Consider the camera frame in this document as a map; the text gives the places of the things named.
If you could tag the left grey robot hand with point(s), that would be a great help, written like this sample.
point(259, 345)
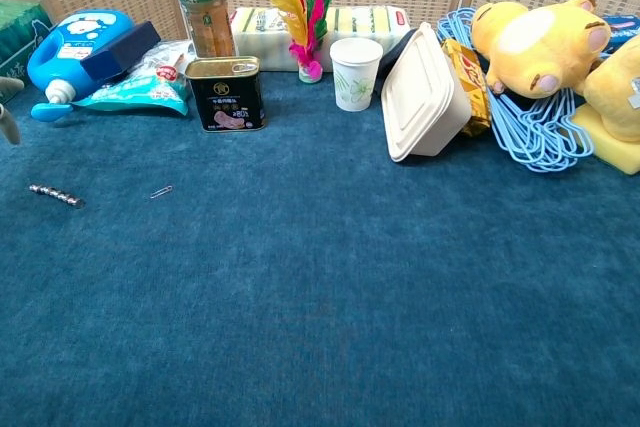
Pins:
point(11, 127)

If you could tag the silver magnetic ball chain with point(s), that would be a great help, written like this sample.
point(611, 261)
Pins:
point(57, 195)

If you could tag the teal snack bag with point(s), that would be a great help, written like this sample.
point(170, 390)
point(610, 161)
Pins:
point(145, 92)

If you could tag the small metal paper clip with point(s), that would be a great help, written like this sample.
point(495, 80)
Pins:
point(162, 192)

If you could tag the green tea box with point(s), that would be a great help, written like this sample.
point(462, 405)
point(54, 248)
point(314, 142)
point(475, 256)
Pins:
point(15, 37)

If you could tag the blue detergent bottle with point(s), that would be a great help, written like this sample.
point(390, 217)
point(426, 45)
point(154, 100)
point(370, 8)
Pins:
point(55, 47)

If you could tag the dark blue rectangular block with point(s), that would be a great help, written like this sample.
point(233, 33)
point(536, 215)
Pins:
point(120, 52)

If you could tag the black luncheon meat can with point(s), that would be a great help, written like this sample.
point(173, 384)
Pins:
point(227, 97)

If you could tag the green label tea bottle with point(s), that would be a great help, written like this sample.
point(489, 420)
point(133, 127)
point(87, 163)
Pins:
point(205, 7)

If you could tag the yellow striped sponge pack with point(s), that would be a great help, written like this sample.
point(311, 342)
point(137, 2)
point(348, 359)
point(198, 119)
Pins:
point(365, 22)
point(257, 42)

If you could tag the colourful feather shuttlecock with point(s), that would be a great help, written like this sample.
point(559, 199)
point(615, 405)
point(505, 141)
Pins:
point(307, 67)

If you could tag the blue velvet table cloth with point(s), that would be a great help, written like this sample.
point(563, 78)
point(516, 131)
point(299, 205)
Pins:
point(320, 272)

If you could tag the white floral paper cup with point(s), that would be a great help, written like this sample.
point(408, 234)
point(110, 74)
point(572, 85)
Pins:
point(355, 77)

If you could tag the beige lidded food container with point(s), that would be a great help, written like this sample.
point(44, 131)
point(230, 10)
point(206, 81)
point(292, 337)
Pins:
point(425, 97)

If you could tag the yellow snack package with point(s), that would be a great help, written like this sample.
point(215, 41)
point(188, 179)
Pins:
point(472, 82)

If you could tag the yellow plush bear toy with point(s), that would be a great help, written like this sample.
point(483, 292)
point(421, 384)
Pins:
point(540, 47)

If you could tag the yellow foam sponge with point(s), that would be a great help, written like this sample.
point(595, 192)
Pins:
point(620, 154)

